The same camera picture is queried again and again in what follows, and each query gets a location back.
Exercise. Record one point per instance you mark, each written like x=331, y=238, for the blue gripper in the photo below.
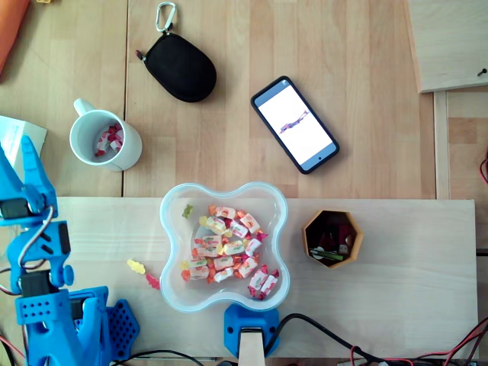
x=35, y=197

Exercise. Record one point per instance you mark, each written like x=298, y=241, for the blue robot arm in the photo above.
x=42, y=251

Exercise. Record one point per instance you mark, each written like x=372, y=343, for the white cardboard box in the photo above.
x=11, y=126

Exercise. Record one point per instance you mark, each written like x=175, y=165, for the white ceramic mug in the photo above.
x=129, y=152

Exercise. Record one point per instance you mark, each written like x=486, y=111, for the yellow gummy candy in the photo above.
x=136, y=267

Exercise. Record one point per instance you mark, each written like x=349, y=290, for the orange bag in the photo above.
x=11, y=30

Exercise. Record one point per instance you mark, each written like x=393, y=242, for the red gummy candy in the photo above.
x=153, y=281

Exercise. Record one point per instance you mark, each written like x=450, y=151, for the green gummy bear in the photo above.
x=188, y=211

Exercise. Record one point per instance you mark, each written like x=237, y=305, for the small yellow object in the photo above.
x=47, y=1

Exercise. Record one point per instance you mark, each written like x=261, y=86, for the wrapped candy yellow ends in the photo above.
x=233, y=247
x=215, y=225
x=197, y=262

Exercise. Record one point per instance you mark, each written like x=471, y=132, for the black oval zip pouch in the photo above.
x=183, y=72

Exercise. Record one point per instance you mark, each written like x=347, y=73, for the silver carabiner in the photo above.
x=167, y=28

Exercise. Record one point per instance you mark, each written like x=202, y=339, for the wrapped candy pink ends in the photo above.
x=253, y=246
x=258, y=280

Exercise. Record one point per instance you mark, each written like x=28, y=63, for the clear Haribo candy bowl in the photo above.
x=267, y=213

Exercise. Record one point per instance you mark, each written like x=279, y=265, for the smartphone in black case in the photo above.
x=295, y=126

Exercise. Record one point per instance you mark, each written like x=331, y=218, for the hexagonal wooden box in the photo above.
x=310, y=225

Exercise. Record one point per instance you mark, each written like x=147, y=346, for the green cylinder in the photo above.
x=328, y=254

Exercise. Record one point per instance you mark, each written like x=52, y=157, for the small red part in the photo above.
x=343, y=232

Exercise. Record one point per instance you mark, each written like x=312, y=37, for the silver USB stick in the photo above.
x=343, y=248

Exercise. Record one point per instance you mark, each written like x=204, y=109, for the light wooden board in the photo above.
x=381, y=305

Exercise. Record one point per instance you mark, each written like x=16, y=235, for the pale wooden panel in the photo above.
x=450, y=45

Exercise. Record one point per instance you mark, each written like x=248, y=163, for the black screw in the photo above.
x=482, y=71

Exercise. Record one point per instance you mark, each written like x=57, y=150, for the blue post clamp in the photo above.
x=234, y=324

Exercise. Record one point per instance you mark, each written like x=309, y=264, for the light wooden post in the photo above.
x=251, y=350

